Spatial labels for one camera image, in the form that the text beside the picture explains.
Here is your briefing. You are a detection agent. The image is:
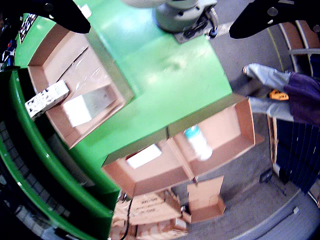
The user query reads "floral print box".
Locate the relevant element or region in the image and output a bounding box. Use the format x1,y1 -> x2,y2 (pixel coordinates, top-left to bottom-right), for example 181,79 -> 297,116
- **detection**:
18,13 -> 38,43

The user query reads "shallow cardboard tray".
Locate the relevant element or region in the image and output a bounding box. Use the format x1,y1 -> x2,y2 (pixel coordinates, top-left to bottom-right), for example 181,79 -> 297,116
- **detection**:
26,23 -> 136,150

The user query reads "flattened printed paper carton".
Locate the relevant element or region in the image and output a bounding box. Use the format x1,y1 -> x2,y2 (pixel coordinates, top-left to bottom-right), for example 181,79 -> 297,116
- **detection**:
78,3 -> 92,20

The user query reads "cow print hand cream box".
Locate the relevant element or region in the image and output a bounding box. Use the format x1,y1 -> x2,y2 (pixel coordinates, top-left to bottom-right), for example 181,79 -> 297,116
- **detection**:
24,79 -> 70,122

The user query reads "printed cardboard boxes stack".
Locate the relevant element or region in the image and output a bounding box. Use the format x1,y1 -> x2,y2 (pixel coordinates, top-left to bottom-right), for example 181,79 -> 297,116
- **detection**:
108,189 -> 192,240

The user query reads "tall white grey carton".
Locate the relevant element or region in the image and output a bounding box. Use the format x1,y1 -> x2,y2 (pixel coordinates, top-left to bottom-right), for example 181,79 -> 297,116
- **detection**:
62,84 -> 117,128

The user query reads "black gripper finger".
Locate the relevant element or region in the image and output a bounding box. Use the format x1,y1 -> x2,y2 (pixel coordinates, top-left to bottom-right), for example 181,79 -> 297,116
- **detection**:
228,0 -> 320,40
32,0 -> 91,35

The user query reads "person in purple top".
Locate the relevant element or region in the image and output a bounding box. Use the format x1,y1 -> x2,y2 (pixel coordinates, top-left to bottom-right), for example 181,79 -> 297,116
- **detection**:
241,62 -> 320,126

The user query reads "beige shoe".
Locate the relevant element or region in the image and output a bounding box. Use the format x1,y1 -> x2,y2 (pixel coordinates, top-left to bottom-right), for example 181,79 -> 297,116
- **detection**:
241,64 -> 253,81

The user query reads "empty open cardboard box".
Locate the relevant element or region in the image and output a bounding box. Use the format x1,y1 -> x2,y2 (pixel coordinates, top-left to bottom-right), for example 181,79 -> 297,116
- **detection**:
166,96 -> 265,177

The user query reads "white bottle with teal label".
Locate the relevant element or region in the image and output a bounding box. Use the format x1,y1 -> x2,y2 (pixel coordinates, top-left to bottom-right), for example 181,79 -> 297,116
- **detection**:
184,125 -> 214,162

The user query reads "flat white pink box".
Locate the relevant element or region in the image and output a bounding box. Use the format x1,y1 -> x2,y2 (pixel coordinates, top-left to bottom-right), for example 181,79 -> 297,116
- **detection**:
125,144 -> 163,170

